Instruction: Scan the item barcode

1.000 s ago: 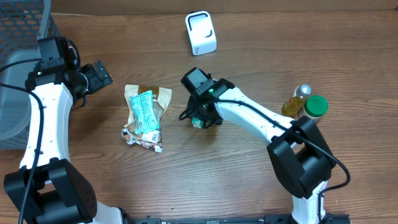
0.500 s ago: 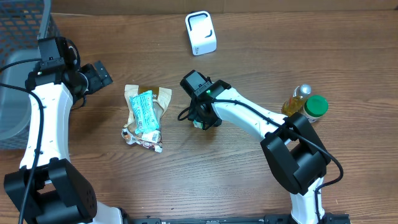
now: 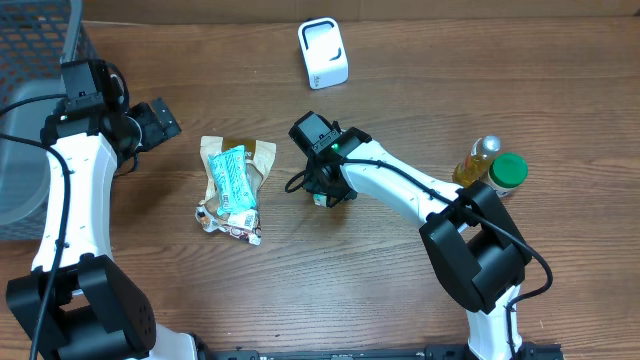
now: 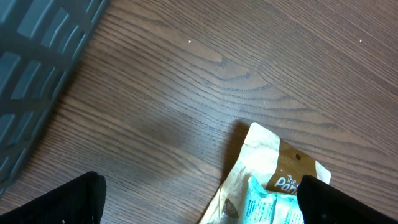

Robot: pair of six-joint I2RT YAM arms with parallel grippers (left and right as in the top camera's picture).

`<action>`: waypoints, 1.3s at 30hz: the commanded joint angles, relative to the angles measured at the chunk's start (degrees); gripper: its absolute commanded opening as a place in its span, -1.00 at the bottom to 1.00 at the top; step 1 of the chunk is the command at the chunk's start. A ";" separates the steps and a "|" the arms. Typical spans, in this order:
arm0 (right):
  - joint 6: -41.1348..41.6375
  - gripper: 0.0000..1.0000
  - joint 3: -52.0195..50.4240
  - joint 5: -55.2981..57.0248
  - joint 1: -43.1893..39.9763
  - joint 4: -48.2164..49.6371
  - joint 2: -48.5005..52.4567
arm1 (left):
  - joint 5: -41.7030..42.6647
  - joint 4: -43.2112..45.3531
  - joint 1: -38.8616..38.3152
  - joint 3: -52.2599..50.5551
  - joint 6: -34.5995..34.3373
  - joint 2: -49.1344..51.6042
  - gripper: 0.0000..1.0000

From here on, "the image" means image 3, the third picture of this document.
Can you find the green Kleenex tissue pack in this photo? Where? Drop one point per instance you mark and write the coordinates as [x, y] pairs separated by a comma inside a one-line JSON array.
[[320, 200]]

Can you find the green lid jar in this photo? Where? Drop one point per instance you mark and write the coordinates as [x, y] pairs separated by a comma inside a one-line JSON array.
[[506, 173]]

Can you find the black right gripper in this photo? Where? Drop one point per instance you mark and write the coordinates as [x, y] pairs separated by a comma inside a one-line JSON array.
[[317, 184]]

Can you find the mint green wipes pack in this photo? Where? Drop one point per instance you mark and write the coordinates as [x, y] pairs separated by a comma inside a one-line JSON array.
[[229, 170]]

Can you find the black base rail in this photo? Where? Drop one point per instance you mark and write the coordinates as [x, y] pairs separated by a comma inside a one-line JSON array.
[[430, 352]]

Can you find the clear plastic bottle grey cap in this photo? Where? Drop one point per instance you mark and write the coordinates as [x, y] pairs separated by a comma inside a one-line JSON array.
[[477, 162]]

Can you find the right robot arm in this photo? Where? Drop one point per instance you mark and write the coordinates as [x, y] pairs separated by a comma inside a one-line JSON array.
[[475, 249]]

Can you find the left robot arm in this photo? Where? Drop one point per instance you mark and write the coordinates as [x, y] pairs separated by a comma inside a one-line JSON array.
[[76, 303]]

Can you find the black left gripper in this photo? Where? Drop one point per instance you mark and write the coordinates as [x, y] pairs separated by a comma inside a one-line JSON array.
[[163, 120]]

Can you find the white barcode scanner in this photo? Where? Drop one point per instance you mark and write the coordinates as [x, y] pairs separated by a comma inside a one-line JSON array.
[[323, 53]]

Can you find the brown patterned snack bag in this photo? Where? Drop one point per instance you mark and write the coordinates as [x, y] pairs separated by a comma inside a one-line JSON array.
[[246, 226]]

